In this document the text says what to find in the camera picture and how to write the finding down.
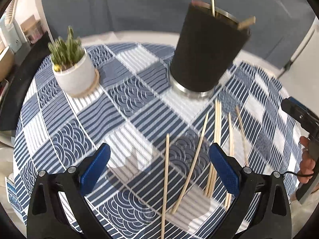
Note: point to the black utensil holder cup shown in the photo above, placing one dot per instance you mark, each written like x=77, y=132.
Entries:
x=209, y=41

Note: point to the wooden utensil in cup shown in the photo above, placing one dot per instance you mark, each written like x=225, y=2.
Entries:
x=246, y=23

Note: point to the wooden chopstick in cup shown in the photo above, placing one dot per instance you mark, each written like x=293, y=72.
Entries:
x=213, y=7

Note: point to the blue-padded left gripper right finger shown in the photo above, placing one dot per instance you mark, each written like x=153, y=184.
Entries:
x=272, y=218

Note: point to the white potted green plant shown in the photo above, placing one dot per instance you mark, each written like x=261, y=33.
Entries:
x=72, y=66

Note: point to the blue white patterned tablecloth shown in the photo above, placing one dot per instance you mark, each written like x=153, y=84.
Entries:
x=132, y=110

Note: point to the right hand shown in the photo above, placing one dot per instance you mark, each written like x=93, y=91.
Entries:
x=307, y=164

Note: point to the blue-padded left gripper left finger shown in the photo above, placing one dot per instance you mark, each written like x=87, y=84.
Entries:
x=46, y=216

